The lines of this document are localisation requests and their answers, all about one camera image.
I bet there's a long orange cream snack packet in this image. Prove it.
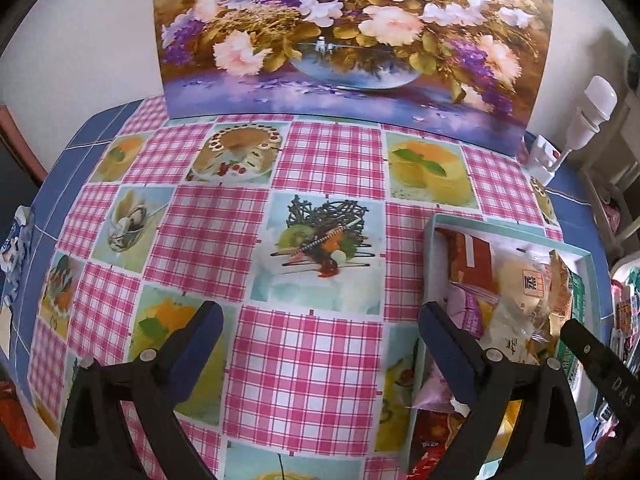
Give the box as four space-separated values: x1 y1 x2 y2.
435 227 496 286

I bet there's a pink checkered dessert tablecloth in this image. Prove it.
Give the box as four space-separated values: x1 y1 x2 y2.
27 95 566 480

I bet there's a red wooden board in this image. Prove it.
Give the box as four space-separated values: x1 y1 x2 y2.
0 105 49 186

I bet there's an orange snack bag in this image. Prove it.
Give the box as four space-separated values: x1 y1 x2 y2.
0 380 36 450

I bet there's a white bulb lamp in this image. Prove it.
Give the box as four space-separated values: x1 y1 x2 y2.
557 76 618 166

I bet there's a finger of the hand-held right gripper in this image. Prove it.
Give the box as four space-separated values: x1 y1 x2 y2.
560 317 618 386

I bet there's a pink snack packet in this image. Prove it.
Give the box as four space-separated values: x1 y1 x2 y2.
414 282 501 413

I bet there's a round white bun packet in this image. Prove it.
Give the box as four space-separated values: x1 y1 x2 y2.
487 255 551 356

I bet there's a white box with teal rim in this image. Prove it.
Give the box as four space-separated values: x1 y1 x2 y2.
400 212 613 480

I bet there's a white power socket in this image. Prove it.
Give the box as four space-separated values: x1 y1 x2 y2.
525 134 563 186

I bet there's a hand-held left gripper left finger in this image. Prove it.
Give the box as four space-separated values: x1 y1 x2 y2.
56 300 224 480

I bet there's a blue and white tissue pack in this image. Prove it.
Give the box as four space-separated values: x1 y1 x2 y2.
0 205 36 273

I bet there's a pile of colourful packets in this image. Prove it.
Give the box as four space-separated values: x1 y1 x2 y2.
609 260 640 361

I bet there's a dark green snack packet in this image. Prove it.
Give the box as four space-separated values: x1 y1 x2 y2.
555 270 587 391

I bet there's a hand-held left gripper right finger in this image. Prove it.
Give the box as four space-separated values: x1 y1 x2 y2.
417 301 586 480

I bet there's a flower painting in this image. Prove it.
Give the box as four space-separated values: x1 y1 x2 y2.
152 0 553 157

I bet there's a red snack packet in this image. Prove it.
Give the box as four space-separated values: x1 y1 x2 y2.
407 407 473 480

